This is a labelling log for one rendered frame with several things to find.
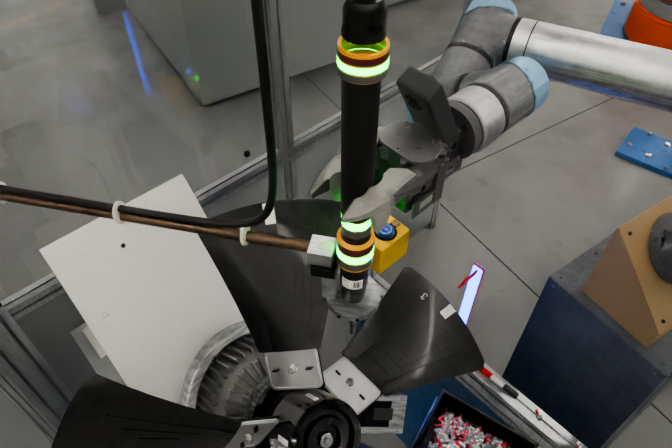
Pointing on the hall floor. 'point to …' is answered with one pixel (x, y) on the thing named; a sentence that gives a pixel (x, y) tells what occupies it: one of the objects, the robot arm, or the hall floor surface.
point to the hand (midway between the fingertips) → (336, 196)
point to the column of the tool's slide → (30, 379)
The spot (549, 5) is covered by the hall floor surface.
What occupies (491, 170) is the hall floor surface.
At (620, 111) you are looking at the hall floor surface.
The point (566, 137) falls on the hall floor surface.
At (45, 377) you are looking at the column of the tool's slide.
